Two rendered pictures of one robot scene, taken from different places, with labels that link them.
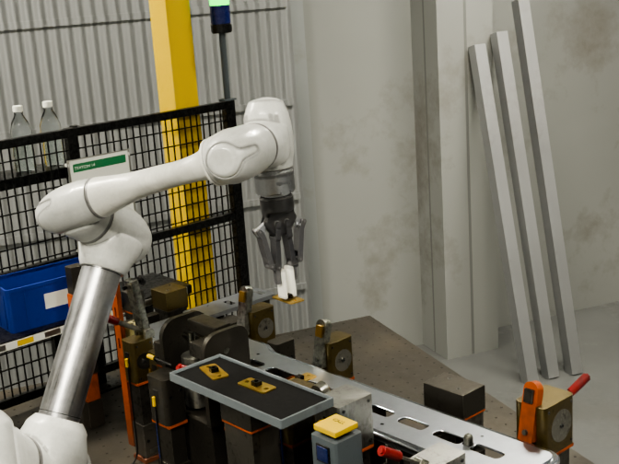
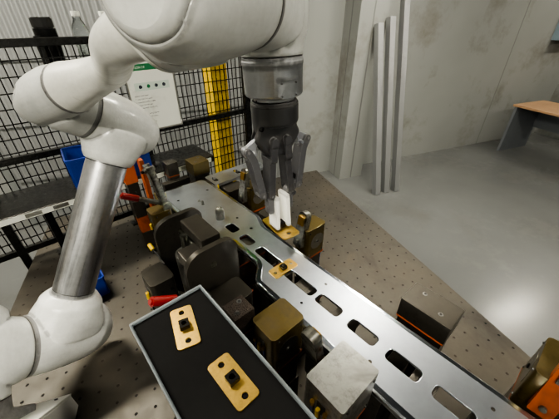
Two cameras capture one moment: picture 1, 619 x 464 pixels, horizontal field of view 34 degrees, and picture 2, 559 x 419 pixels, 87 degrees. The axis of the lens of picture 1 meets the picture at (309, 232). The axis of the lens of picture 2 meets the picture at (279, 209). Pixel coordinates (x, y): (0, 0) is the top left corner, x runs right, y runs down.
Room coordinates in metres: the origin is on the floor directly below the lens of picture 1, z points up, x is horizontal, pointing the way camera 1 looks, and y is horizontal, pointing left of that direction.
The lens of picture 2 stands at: (1.73, 0.06, 1.61)
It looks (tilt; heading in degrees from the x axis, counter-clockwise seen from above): 33 degrees down; 0
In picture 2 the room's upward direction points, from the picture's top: straight up
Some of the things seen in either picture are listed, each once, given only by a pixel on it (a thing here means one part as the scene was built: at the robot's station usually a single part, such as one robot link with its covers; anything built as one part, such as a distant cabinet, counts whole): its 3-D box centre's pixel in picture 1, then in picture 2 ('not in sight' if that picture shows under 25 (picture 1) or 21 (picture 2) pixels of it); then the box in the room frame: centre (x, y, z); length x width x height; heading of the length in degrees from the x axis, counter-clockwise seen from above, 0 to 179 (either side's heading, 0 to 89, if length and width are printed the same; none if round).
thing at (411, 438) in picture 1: (307, 382); (289, 272); (2.34, 0.03, 1.00); 1.38 x 0.22 x 0.02; 41
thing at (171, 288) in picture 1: (174, 342); (202, 193); (2.99, 0.44, 0.88); 0.08 x 0.08 x 0.36; 41
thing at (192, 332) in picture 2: (214, 369); (184, 324); (2.05, 0.22, 1.17); 0.08 x 0.04 x 0.01; 26
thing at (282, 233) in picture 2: (287, 296); (279, 224); (2.20, 0.06, 1.27); 0.08 x 0.04 x 0.01; 33
